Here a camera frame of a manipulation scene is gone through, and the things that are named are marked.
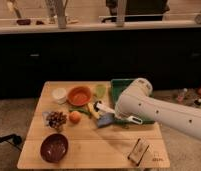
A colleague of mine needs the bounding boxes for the dark bottle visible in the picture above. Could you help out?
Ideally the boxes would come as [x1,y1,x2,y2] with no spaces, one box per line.
[194,98,201,106]

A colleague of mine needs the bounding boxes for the light green cup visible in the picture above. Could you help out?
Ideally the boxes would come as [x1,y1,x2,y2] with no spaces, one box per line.
[95,84,106,99]

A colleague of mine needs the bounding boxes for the orange bowl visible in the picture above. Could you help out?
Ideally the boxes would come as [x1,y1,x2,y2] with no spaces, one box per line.
[67,86,92,106]

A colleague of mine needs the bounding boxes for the plastic bottle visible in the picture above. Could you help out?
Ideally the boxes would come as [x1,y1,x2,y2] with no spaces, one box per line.
[176,88,188,103]

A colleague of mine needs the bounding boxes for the orange fruit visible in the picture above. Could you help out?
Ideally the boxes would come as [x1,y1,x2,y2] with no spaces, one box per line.
[69,111,81,124]

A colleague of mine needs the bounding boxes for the white dish brush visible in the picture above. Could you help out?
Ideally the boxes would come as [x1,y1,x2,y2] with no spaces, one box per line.
[94,101,143,125]

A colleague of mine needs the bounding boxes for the wooden table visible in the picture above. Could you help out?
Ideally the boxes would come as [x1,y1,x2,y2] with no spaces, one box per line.
[17,81,170,169]

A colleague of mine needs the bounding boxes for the small wooden box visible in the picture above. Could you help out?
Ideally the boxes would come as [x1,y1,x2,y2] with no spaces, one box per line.
[128,138,149,166]

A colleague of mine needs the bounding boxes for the bag of nuts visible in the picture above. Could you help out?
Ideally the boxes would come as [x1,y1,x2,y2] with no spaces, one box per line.
[42,111,67,132]

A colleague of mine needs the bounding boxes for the yellow corn cob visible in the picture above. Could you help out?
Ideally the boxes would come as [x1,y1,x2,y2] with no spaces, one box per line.
[88,103,100,119]

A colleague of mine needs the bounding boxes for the green plastic tray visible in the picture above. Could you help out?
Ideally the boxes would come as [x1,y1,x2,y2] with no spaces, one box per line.
[110,78,155,124]

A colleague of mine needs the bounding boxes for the green bean pod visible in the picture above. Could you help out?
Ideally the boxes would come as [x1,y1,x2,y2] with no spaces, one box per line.
[69,107,91,116]

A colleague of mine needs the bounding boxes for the white cup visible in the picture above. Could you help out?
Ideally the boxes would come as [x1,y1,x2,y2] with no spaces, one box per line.
[52,88,67,104]

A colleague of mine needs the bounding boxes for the dark brown bowl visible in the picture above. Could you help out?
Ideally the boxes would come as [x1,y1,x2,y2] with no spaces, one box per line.
[40,134,69,163]

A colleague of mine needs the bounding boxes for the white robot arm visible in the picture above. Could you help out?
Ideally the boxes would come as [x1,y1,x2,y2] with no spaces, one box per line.
[115,78,201,140]

